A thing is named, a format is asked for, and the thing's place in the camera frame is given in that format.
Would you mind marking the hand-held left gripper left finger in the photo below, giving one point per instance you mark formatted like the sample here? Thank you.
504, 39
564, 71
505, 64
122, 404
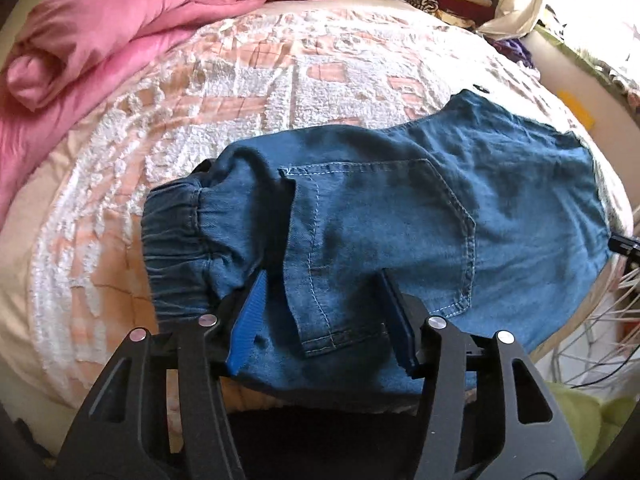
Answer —
250, 325

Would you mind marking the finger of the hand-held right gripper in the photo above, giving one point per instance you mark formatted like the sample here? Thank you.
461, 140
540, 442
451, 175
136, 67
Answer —
622, 246

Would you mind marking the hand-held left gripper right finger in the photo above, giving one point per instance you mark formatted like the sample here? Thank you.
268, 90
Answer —
403, 335

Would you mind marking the light blue denim pants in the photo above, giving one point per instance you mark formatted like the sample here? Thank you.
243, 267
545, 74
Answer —
400, 200

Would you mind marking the yellow flat item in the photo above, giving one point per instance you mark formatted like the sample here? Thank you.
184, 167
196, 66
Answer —
577, 107

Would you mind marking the clothes pile on windowsill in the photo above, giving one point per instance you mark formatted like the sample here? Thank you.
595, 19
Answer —
607, 72

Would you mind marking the yellow-green cloth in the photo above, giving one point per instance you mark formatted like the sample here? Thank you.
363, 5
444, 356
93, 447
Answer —
580, 420

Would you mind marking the peach and white bedspread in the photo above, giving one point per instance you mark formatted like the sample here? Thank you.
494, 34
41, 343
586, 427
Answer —
210, 110

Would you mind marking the purple cloth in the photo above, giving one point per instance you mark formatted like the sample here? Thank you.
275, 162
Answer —
515, 50

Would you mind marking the window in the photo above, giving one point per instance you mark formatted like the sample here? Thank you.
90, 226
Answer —
600, 5

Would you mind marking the pink quilt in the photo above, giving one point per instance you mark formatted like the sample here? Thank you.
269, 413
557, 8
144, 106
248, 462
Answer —
85, 45

